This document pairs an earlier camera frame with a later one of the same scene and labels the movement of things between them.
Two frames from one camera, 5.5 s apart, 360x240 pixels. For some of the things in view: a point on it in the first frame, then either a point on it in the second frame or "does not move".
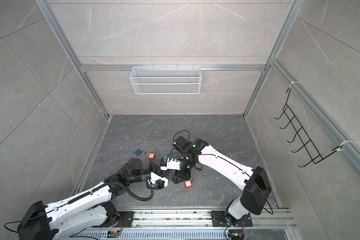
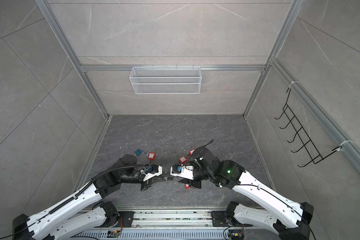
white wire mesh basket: (165, 80) does not move
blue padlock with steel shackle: (139, 151) does not move
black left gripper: (155, 168) -> (148, 184)
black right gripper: (183, 176) -> (191, 182)
